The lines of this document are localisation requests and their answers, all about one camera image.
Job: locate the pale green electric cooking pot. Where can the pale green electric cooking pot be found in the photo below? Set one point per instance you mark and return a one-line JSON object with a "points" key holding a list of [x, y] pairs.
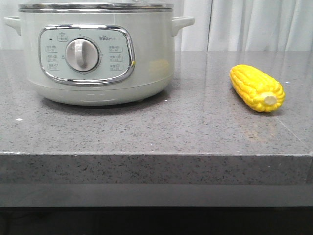
{"points": [[81, 55]]}

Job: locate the glass pot lid steel rim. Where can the glass pot lid steel rim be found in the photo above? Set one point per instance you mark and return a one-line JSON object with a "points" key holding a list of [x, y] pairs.
{"points": [[95, 7]]}

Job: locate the white pleated curtain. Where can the white pleated curtain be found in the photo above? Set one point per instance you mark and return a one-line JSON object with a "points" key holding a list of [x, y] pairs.
{"points": [[245, 25]]}

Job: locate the yellow corn cob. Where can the yellow corn cob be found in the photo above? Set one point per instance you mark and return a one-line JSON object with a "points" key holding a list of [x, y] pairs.
{"points": [[258, 90]]}

